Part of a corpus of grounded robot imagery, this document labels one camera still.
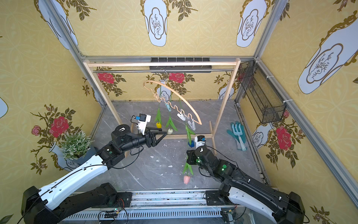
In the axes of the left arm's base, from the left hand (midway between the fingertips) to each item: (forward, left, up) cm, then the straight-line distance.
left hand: (166, 133), depth 67 cm
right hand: (-5, -10, -15) cm, 18 cm away
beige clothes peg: (+52, +10, -29) cm, 60 cm away
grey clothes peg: (+2, -13, +3) cm, 13 cm away
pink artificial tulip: (-16, -10, -20) cm, 27 cm away
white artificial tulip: (+13, -2, -11) cm, 17 cm away
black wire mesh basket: (+18, -60, -2) cm, 62 cm away
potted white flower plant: (-1, +49, -12) cm, 51 cm away
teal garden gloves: (+14, -53, -28) cm, 61 cm away
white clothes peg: (+8, -8, +3) cm, 12 cm away
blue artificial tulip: (+1, -13, -13) cm, 18 cm away
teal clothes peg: (+15, -1, +3) cm, 15 cm away
